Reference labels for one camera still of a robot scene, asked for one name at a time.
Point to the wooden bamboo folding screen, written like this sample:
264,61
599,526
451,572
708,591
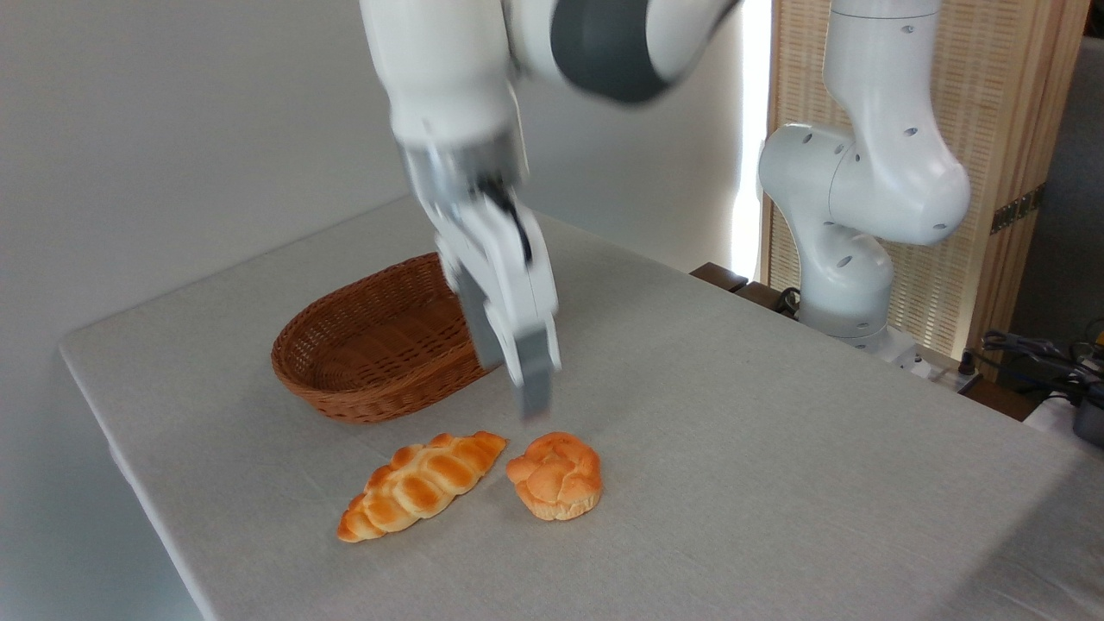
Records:
1000,86

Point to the grey tablecloth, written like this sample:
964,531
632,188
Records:
733,483

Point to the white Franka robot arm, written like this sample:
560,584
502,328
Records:
871,177

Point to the black screen hinge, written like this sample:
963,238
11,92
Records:
1018,210

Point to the long braided bread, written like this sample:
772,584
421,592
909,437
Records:
421,487

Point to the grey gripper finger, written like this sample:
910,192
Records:
483,332
536,371

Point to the round knotted bread roll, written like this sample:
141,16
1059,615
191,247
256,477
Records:
556,479

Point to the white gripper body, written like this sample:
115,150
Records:
504,267

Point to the brown oval wicker basket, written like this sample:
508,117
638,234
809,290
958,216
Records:
362,379

